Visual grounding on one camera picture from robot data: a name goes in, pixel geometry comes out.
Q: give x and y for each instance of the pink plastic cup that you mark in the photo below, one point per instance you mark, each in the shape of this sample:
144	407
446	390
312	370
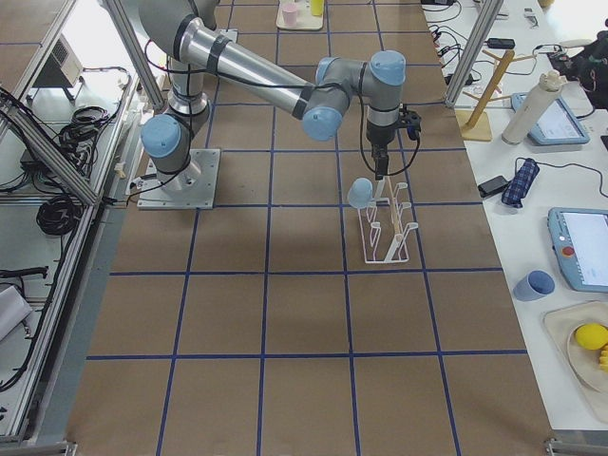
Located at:
289	14

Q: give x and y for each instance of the wooden stand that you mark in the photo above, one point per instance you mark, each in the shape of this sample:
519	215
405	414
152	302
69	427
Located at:
474	124

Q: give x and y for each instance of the white wire dish rack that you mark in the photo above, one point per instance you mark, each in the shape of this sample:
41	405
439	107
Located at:
384	231

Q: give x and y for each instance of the white paper roll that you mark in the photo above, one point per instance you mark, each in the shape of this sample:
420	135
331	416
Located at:
535	103

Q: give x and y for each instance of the aluminium frame post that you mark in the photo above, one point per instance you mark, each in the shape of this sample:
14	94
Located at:
473	47

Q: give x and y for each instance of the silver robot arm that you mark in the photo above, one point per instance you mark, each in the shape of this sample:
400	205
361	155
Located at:
187	32

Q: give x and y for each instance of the beige oval plate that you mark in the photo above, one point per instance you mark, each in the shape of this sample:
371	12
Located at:
585	365

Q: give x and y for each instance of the yellow toy piece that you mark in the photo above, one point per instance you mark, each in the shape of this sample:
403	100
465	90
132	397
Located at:
603	359

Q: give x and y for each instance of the black webcam, wrist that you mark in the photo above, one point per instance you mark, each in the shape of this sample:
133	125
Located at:
411	122

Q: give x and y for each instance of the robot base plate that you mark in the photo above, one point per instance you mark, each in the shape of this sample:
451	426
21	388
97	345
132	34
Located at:
193	188

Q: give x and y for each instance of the folded plaid umbrella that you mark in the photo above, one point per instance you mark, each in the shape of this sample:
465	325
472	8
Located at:
518	188

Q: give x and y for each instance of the yellow lemon toy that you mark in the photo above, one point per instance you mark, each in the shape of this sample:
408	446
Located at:
591	336

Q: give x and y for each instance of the cream tray on desk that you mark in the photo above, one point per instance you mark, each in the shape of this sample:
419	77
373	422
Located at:
559	324

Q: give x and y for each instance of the grey box device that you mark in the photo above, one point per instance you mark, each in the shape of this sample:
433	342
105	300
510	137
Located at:
62	70

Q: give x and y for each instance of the dusty blue cup on desk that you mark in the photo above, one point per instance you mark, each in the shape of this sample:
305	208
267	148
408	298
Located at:
535	285

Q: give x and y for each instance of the blue teach pendant tablet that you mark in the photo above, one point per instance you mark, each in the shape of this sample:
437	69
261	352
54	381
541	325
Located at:
558	125

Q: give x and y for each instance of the yellow plastic cup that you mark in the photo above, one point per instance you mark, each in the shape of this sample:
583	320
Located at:
316	7

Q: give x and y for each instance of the light blue plastic cup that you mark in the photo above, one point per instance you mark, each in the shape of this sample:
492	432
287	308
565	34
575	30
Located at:
360	194

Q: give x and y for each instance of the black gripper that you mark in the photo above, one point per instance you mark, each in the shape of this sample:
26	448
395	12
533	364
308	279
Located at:
380	137

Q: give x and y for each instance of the cream plastic tray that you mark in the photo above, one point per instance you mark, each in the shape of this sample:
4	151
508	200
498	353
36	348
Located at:
305	20

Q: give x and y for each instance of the black wallet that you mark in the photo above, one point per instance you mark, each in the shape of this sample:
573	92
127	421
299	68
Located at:
493	186

